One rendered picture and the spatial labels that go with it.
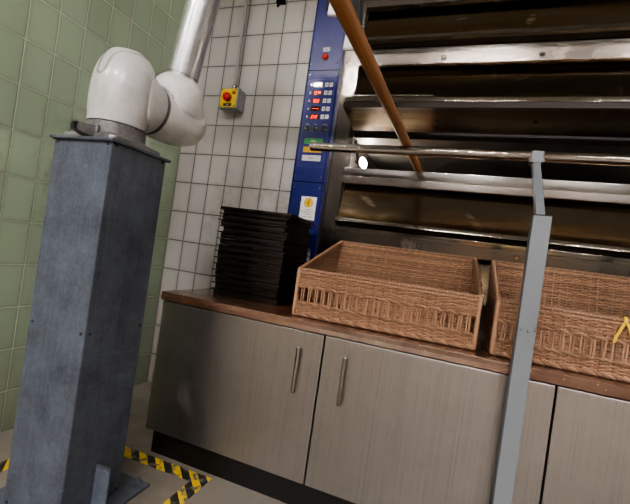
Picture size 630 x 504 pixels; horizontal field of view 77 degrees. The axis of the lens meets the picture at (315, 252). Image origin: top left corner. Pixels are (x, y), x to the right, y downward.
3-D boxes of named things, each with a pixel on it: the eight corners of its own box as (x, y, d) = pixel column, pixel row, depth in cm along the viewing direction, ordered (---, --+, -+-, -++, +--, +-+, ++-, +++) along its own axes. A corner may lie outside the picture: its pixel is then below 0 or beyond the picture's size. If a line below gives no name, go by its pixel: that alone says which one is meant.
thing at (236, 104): (226, 113, 197) (228, 93, 197) (243, 113, 194) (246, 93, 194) (217, 107, 190) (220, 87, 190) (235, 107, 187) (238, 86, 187)
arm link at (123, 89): (70, 117, 108) (81, 37, 108) (125, 138, 125) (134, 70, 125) (113, 117, 102) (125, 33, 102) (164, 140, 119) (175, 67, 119)
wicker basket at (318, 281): (330, 303, 171) (339, 239, 171) (469, 328, 153) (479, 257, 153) (287, 314, 125) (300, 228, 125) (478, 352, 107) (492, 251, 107)
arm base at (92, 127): (46, 131, 103) (49, 110, 103) (114, 155, 124) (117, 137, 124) (100, 134, 97) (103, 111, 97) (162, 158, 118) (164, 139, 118)
